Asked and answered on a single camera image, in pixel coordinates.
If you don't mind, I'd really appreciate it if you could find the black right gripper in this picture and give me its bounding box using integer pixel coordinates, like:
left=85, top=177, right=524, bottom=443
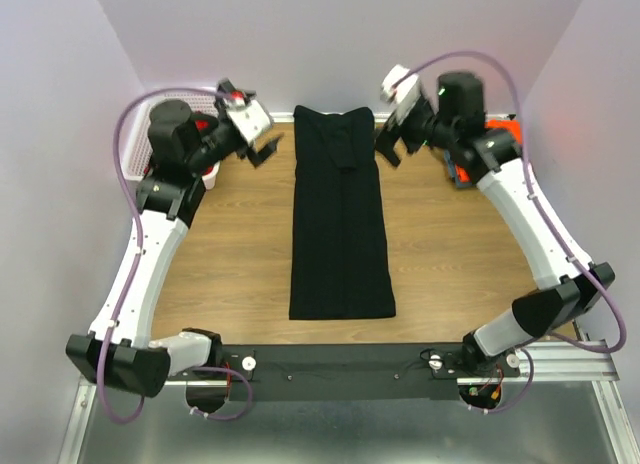
left=369, top=87, right=456, bottom=167

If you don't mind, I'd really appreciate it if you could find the black t shirt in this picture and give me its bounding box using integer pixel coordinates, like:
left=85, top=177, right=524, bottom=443
left=289, top=105, right=396, bottom=320

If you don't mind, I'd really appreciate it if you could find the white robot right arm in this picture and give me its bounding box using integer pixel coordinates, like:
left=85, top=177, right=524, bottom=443
left=375, top=65, right=615, bottom=376

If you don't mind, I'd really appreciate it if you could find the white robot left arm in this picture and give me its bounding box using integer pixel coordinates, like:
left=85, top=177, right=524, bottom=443
left=65, top=91, right=278, bottom=398

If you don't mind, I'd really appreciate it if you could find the red crumpled shirt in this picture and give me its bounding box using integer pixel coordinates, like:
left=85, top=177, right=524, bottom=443
left=147, top=114, right=213, bottom=177

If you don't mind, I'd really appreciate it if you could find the folded orange shirt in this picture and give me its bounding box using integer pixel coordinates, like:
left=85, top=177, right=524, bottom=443
left=450, top=127, right=522, bottom=184

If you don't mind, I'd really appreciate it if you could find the white plastic laundry basket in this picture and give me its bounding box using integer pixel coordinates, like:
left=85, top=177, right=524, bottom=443
left=121, top=92, right=217, bottom=182

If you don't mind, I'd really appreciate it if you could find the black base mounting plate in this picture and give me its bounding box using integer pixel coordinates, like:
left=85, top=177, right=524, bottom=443
left=164, top=342, right=521, bottom=403

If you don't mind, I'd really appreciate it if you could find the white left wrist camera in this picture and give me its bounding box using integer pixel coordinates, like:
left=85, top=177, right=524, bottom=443
left=216, top=79, right=273, bottom=144

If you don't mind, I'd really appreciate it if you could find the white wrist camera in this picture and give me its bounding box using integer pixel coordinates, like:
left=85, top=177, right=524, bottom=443
left=381, top=64, right=422, bottom=125
left=216, top=79, right=273, bottom=144

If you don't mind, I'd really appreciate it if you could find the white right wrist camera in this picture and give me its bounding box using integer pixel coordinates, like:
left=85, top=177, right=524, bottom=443
left=381, top=64, right=422, bottom=125

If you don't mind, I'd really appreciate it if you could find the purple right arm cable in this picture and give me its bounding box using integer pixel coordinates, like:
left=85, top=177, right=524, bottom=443
left=394, top=51, right=628, bottom=416

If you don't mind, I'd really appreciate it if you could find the aluminium front rail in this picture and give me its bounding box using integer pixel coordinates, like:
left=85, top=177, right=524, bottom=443
left=104, top=333, right=618, bottom=397

